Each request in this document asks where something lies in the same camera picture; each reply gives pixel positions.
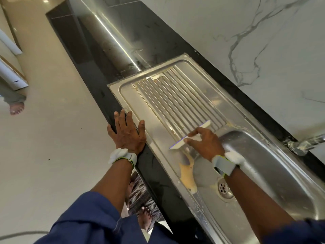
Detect person's right forearm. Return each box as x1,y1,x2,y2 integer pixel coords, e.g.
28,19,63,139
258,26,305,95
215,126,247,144
225,167,295,242

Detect metal drain strainer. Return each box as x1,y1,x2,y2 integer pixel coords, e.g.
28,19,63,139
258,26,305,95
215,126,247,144
217,178,235,200

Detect blue white squeegee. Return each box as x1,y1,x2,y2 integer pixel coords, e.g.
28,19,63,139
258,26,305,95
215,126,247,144
170,119,212,150

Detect person's right foot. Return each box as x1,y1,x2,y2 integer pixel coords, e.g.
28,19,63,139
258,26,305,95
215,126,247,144
137,207,153,231

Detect person's left forearm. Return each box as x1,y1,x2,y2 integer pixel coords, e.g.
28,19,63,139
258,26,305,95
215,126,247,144
90,157,134,214

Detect person's right hand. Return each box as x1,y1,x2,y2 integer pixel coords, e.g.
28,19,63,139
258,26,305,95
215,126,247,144
183,127,225,162

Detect white left wrist tracker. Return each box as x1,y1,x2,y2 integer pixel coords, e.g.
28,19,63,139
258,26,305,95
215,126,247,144
108,147,138,170

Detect white cabinet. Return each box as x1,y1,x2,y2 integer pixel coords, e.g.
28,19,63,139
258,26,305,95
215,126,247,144
0,7,29,92

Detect striped floor mat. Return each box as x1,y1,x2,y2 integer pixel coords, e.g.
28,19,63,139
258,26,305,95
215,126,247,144
126,170,164,233

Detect stainless steel sink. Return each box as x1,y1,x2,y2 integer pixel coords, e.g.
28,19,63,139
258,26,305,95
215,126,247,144
108,53,325,244

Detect person's left hand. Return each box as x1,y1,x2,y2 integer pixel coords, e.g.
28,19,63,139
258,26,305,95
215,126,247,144
107,109,147,156

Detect chrome faucet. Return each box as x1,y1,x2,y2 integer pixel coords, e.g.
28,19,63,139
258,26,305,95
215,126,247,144
284,132,325,157

